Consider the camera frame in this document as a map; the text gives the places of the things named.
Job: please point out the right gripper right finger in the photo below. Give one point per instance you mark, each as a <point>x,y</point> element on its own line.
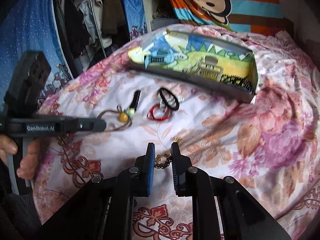
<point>180,164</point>

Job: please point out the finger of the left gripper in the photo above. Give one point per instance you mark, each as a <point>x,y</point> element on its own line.
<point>90,125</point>

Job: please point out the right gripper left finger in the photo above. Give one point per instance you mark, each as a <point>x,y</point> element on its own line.
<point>145,163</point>

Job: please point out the black hair clip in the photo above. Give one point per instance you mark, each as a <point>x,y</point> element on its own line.
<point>135,100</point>

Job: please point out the left hand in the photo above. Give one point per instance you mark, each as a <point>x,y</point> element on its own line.
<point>29,163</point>

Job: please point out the floral pink bed quilt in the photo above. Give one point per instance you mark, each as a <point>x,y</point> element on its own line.
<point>271,146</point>

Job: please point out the blue wardrobe curtain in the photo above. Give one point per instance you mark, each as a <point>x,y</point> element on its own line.
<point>30,25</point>

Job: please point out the cream claw hair clip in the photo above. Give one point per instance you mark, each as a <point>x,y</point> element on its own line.
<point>209,69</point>

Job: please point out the light blue smart watch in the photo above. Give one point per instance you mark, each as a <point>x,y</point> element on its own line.
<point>161,56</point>

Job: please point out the grey tray with drawing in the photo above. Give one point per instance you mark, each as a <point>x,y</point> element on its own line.
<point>239,79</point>

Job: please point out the hanging clothes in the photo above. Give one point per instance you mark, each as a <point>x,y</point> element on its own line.
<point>89,30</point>

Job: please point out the striped monkey blanket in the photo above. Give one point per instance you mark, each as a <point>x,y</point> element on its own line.
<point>253,16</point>

